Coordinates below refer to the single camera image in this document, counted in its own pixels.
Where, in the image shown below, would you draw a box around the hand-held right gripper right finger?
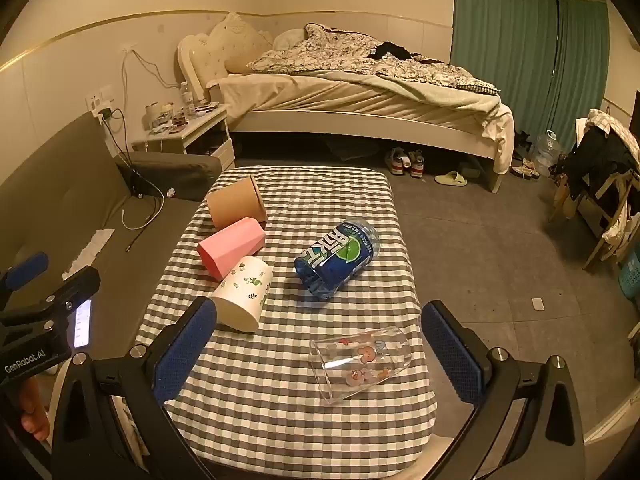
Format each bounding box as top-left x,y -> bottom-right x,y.
421,299 -> 587,480

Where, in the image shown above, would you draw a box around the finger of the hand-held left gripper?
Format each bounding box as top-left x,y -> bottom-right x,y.
0,252 -> 51,311

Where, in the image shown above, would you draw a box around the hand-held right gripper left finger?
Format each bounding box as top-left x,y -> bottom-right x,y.
50,296 -> 219,480

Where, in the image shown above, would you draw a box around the clear cartoon print cup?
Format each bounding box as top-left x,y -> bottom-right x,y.
309,326 -> 412,407

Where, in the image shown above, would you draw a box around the white leaf print cup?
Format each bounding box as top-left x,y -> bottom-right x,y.
209,256 -> 274,333

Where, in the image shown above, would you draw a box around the pink plastic cup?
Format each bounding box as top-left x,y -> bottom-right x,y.
197,216 -> 265,279

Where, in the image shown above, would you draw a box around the blue cut bottle cup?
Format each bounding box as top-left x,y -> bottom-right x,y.
294,217 -> 382,302

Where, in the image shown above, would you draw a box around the brown paper cup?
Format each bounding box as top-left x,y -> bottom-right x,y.
206,175 -> 268,231

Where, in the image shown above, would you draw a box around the person's left hand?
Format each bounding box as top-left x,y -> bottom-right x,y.
19,377 -> 52,443

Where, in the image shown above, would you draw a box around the white tissue paper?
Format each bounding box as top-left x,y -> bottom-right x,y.
61,228 -> 116,281

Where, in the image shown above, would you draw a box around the grey sofa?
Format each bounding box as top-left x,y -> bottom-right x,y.
0,110 -> 223,361

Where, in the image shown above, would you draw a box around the checkered tablecloth table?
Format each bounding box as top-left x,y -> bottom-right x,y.
117,165 -> 437,480

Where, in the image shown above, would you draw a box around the blue laundry basket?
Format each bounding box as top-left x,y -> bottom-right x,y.
618,250 -> 640,302

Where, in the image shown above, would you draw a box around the beige sandals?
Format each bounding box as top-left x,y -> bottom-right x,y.
510,158 -> 541,179

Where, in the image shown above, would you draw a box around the wooden chair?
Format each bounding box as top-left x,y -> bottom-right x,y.
550,167 -> 640,270

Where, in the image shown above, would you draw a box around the white nightstand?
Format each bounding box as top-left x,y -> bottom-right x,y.
131,104 -> 236,171

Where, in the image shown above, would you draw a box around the clear water jug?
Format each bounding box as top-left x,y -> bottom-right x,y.
532,130 -> 564,169

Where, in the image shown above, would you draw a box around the pile of clothes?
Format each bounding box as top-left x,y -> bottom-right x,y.
562,109 -> 640,203

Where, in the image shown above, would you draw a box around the white bed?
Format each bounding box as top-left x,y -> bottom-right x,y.
177,12 -> 516,195

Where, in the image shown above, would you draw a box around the beige bed sheet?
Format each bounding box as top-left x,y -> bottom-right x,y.
207,70 -> 516,171

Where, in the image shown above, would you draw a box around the black garment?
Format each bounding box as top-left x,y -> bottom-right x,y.
372,41 -> 423,60

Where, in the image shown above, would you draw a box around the floral quilt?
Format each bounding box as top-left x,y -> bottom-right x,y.
247,23 -> 501,96

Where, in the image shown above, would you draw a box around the white pillow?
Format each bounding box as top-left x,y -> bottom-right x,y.
272,29 -> 308,52

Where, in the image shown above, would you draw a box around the green curtain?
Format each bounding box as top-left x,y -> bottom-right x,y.
550,0 -> 610,113
450,0 -> 561,83

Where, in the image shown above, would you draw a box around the white wall cable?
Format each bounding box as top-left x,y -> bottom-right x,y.
122,49 -> 183,107

